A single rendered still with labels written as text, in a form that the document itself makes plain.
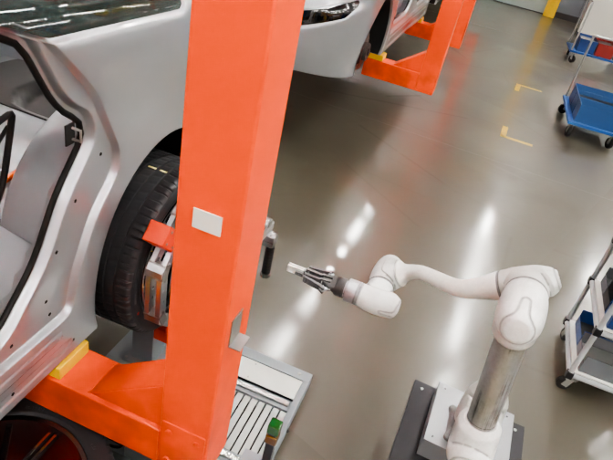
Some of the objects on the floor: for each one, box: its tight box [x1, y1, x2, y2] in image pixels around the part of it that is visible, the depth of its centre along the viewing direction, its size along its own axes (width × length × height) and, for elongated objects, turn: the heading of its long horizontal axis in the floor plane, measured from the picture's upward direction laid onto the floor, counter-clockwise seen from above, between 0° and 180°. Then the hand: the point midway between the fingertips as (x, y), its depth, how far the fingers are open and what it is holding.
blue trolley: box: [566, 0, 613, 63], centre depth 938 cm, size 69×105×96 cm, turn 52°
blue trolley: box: [558, 35, 613, 149], centre depth 653 cm, size 104×67×96 cm, turn 142°
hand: (296, 269), depth 221 cm, fingers closed
